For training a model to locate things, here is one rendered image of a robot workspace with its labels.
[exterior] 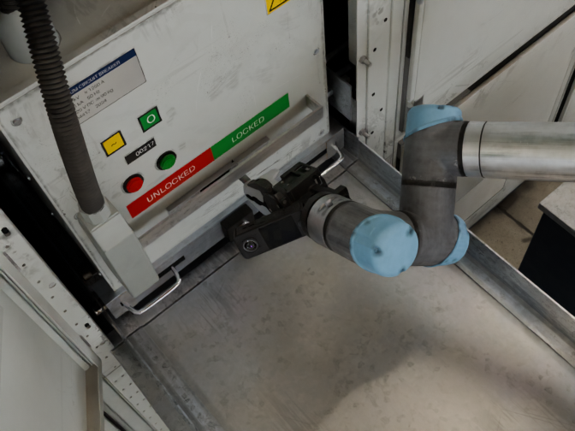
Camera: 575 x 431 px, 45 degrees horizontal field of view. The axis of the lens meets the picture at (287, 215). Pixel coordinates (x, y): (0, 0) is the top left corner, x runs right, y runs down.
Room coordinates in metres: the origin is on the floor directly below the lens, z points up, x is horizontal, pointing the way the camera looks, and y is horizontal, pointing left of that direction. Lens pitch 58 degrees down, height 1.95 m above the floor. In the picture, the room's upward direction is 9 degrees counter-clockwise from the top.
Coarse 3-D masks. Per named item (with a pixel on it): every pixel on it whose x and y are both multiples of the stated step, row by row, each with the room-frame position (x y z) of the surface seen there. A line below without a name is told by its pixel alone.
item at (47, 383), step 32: (0, 256) 0.45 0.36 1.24; (0, 288) 0.44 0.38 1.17; (32, 288) 0.45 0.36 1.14; (0, 320) 0.38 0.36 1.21; (32, 320) 0.44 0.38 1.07; (64, 320) 0.46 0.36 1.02; (0, 352) 0.34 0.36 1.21; (32, 352) 0.39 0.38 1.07; (64, 352) 0.44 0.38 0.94; (0, 384) 0.30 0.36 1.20; (32, 384) 0.35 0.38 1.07; (64, 384) 0.39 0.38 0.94; (96, 384) 0.42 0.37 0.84; (0, 416) 0.28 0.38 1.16; (32, 416) 0.30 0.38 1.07; (64, 416) 0.34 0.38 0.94; (96, 416) 0.36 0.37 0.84
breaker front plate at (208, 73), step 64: (192, 0) 0.69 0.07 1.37; (256, 0) 0.74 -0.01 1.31; (320, 0) 0.80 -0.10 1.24; (192, 64) 0.68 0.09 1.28; (256, 64) 0.73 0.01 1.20; (320, 64) 0.80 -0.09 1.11; (128, 128) 0.62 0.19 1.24; (192, 128) 0.66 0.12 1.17; (320, 128) 0.79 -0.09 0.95; (64, 192) 0.55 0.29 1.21; (192, 192) 0.64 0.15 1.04
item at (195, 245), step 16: (336, 128) 0.81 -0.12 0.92; (320, 144) 0.78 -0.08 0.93; (336, 144) 0.80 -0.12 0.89; (304, 160) 0.76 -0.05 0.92; (320, 160) 0.78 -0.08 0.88; (256, 208) 0.69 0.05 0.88; (208, 224) 0.64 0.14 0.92; (192, 240) 0.62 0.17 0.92; (208, 240) 0.63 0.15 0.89; (176, 256) 0.60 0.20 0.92; (192, 256) 0.61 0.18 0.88; (160, 272) 0.58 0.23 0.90; (96, 288) 0.55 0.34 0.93; (112, 304) 0.52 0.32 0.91
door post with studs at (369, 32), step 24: (360, 0) 0.79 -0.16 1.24; (384, 0) 0.82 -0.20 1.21; (360, 24) 0.79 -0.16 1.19; (384, 24) 0.82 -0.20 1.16; (360, 48) 0.79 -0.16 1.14; (384, 48) 0.82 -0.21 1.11; (360, 72) 0.79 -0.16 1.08; (384, 72) 0.82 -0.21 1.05; (360, 96) 0.79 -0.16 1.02; (384, 96) 0.82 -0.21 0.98; (360, 120) 0.80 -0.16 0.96
